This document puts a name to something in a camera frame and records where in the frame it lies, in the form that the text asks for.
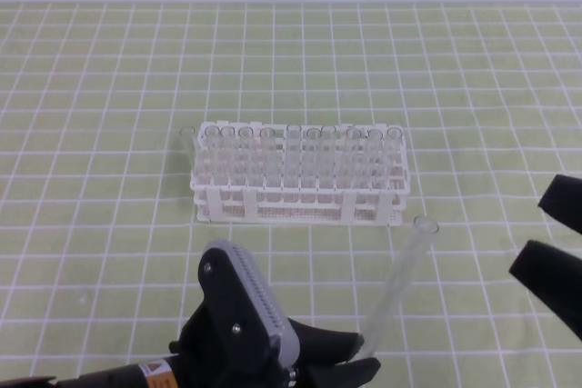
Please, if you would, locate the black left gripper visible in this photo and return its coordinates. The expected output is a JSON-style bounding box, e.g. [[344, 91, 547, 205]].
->
[[169, 301, 381, 388]]

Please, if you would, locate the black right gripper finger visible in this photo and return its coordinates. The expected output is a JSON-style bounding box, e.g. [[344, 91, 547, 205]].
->
[[538, 174, 582, 234], [509, 240, 581, 339]]

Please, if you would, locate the clear glass test tube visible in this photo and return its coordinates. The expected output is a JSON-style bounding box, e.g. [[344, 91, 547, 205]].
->
[[356, 215, 439, 359]]

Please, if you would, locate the clear test tube in rack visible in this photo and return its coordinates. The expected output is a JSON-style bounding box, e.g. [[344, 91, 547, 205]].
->
[[220, 125, 236, 185], [238, 126, 255, 184], [303, 127, 322, 188], [365, 129, 383, 186], [260, 127, 278, 187], [205, 124, 220, 177], [384, 126, 403, 184]]

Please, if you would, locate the white test tube rack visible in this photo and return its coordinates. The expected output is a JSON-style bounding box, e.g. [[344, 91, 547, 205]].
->
[[190, 121, 410, 226]]

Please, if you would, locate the green checkered tablecloth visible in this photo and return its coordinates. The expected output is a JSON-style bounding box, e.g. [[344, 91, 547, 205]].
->
[[1, 3, 581, 387]]

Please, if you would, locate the leaning clear test tube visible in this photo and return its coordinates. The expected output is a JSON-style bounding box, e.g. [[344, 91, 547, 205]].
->
[[179, 126, 196, 174]]

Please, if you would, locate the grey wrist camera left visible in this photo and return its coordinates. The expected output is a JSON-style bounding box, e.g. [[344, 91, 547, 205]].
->
[[198, 240, 300, 373]]

